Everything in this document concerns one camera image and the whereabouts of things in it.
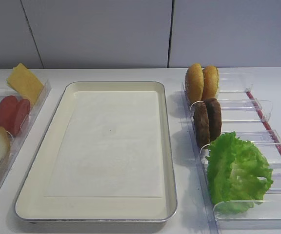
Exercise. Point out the brown meat patty left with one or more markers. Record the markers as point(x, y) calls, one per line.
point(201, 123)

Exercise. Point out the brown meat patty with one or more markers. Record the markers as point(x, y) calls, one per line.
point(214, 117)
point(201, 123)

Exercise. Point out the brown meat patty right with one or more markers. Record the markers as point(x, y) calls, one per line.
point(214, 117)

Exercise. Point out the green lettuce leaf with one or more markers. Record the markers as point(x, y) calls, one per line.
point(238, 174)

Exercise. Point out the red tomato slice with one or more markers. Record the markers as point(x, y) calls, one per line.
point(7, 109)
point(21, 112)

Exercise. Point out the yellow cheese slice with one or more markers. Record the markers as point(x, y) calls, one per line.
point(25, 83)

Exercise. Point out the white paper liner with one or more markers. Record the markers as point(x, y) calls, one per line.
point(111, 147)

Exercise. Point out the cream metal tray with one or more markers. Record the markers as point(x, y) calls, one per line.
point(32, 203)

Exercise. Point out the golden bun left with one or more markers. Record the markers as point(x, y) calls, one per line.
point(194, 82)

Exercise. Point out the golden bun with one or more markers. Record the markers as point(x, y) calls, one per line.
point(194, 82)
point(211, 82)

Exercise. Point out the golden bun right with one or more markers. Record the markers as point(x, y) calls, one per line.
point(211, 82)

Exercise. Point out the right clear acrylic rack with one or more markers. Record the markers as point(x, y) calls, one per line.
point(248, 118)

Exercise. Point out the clear acrylic rack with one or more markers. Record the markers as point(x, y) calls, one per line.
point(248, 118)
point(16, 142)

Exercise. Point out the left clear acrylic rack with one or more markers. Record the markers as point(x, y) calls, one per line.
point(16, 142)

